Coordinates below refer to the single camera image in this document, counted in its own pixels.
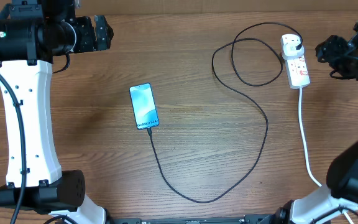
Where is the blue Galaxy smartphone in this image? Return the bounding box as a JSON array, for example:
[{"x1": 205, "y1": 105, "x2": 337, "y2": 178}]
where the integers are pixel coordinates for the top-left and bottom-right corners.
[{"x1": 129, "y1": 83, "x2": 159, "y2": 130}]

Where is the black USB charging cable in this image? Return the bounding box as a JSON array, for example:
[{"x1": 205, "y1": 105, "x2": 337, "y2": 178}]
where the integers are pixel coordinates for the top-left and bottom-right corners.
[{"x1": 147, "y1": 22, "x2": 304, "y2": 205}]

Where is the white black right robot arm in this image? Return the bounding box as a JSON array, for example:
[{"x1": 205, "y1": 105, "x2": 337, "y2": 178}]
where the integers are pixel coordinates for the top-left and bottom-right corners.
[{"x1": 262, "y1": 23, "x2": 358, "y2": 223}]

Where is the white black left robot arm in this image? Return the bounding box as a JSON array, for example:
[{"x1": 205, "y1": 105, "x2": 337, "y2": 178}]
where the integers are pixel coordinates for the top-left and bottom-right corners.
[{"x1": 0, "y1": 0, "x2": 114, "y2": 223}]

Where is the white charger plug adapter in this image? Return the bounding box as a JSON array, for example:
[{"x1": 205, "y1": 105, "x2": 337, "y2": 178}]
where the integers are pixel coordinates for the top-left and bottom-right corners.
[{"x1": 282, "y1": 42, "x2": 305, "y2": 60}]

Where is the white power strip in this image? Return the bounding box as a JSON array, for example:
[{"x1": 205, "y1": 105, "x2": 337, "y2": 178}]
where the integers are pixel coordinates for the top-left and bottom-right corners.
[{"x1": 280, "y1": 34, "x2": 311, "y2": 90}]

